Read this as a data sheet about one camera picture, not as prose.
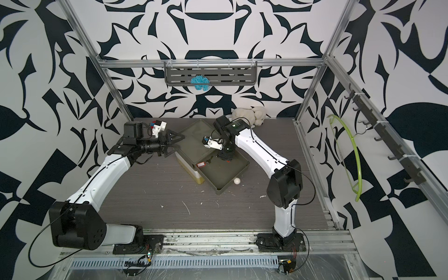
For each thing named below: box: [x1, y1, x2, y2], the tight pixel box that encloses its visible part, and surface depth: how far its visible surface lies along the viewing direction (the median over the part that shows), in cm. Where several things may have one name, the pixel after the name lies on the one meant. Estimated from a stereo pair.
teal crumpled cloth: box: [190, 74, 210, 91], surface depth 93 cm
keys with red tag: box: [196, 161, 210, 168], surface depth 83 cm
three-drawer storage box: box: [175, 119, 240, 195], surface depth 79 cm
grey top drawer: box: [194, 152, 251, 195], surface depth 79 cm
